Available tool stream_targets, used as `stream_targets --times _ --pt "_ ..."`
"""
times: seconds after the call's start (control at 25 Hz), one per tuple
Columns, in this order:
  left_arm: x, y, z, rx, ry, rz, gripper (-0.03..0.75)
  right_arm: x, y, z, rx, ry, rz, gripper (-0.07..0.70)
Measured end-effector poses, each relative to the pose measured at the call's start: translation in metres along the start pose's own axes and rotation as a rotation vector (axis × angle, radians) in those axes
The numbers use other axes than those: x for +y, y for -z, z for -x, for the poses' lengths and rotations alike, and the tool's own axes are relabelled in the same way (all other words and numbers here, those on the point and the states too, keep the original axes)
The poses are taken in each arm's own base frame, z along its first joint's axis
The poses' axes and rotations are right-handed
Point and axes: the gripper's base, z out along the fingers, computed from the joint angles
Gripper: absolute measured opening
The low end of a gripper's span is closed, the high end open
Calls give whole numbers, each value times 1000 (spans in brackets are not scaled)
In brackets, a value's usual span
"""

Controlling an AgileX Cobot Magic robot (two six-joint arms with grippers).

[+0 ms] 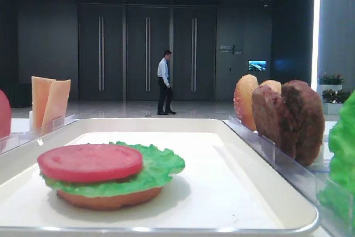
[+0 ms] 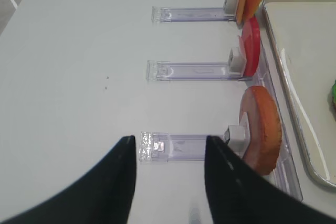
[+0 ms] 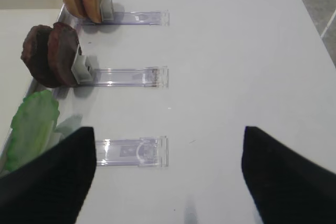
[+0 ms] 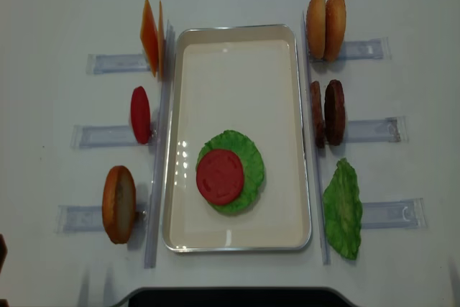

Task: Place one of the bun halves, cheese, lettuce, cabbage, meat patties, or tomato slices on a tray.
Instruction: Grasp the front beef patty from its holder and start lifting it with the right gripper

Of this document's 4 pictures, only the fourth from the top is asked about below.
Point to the brown meat patty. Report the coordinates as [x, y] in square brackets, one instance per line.
[315, 93]

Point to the red tomato slice on tray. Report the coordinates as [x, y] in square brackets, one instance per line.
[220, 176]

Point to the green lettuce leaf on tray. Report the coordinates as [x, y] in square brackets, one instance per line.
[253, 167]

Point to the upright red tomato slice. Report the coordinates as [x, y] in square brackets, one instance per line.
[140, 115]

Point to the right dark meat patty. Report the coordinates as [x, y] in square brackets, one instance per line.
[334, 112]

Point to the right orange cheese slice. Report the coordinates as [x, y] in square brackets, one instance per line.
[161, 42]

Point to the orange cheese slice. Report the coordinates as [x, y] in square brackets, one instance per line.
[161, 42]
[148, 37]

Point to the bread bun slice left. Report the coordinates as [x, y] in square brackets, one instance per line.
[119, 204]

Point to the left orange cheese slice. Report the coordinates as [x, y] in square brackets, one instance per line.
[148, 37]

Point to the upright green lettuce leaf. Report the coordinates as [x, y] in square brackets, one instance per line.
[343, 211]

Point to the clear pusher track cheese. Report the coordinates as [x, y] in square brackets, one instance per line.
[124, 63]

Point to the clear pusher track tomato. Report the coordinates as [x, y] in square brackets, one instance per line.
[87, 137]

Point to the clear pusher track patties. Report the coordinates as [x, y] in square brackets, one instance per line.
[390, 129]

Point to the clear pusher track lettuce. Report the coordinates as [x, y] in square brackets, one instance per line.
[404, 214]

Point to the cream metal tray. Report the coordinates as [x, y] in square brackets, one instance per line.
[244, 79]

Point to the left top bun slice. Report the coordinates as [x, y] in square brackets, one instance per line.
[316, 28]

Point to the right top bun slice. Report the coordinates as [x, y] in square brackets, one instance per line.
[335, 28]

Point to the black base bottom edge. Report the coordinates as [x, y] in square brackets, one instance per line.
[238, 297]

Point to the clear pusher track right buns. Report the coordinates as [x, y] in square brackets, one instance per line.
[374, 49]

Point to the clear pusher track left bun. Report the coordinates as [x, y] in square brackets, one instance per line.
[76, 219]

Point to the brown object left edge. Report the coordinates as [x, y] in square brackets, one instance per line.
[3, 251]

